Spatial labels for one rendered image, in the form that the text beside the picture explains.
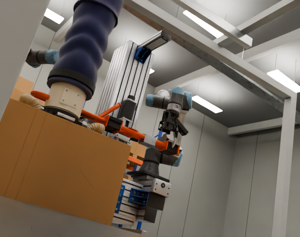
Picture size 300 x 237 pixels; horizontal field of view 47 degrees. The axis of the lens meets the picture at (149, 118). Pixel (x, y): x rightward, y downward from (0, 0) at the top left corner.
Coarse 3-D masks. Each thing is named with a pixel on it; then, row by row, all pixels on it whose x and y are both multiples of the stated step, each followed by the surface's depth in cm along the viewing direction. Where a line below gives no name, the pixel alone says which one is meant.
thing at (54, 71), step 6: (54, 72) 158; (60, 72) 157; (66, 72) 156; (72, 72) 157; (78, 72) 158; (48, 78) 162; (72, 78) 156; (78, 78) 157; (84, 78) 159; (84, 84) 159; (90, 84) 161
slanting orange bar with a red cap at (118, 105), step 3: (114, 105) 175; (117, 105) 176; (120, 105) 176; (111, 108) 174; (114, 108) 174; (105, 111) 172; (108, 111) 172; (111, 111) 174; (102, 114) 170; (105, 114) 171; (102, 117) 170
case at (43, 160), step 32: (0, 128) 126; (32, 128) 132; (64, 128) 138; (0, 160) 124; (32, 160) 129; (64, 160) 136; (96, 160) 143; (0, 192) 122; (32, 192) 127; (64, 192) 133; (96, 192) 140
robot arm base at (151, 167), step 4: (144, 160) 246; (148, 160) 243; (152, 160) 243; (144, 164) 243; (148, 164) 242; (152, 164) 242; (156, 164) 244; (140, 168) 243; (144, 168) 240; (148, 168) 241; (152, 168) 240; (156, 168) 242; (152, 172) 239; (156, 172) 241
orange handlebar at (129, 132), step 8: (40, 96) 156; (48, 96) 157; (88, 112) 165; (96, 120) 170; (104, 120) 168; (128, 128) 174; (128, 136) 179; (136, 136) 180; (144, 136) 177; (160, 144) 182
